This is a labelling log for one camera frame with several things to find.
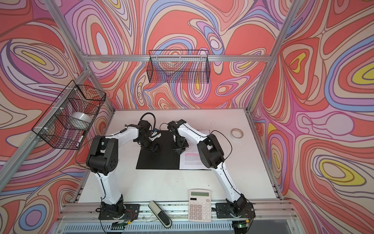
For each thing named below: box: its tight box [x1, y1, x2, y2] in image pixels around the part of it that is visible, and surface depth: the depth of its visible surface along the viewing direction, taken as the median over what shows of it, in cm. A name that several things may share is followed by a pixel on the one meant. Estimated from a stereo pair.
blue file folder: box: [135, 130, 180, 170], surface depth 93 cm
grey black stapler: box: [148, 200, 173, 229], surface depth 73 cm
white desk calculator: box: [187, 189, 212, 223], surface depth 75 cm
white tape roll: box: [230, 128, 244, 141], surface depth 107 cm
